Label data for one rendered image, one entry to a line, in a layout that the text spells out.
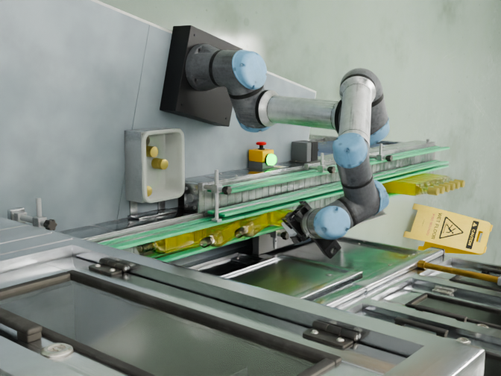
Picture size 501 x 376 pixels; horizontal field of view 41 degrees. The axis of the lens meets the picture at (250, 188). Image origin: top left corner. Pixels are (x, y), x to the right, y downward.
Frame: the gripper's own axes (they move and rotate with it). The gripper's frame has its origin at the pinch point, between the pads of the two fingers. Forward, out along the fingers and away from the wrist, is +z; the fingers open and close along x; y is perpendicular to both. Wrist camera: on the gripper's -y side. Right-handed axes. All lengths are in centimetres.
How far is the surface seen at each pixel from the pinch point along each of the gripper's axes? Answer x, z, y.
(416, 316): -7.2, -6.6, -39.4
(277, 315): 30, -95, 12
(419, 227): -142, 312, -127
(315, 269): -2.3, 32.0, -19.8
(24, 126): 36, 7, 71
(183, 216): 18.2, 33.1, 22.6
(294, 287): 9.5, 16.2, -15.0
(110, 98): 12, 23, 64
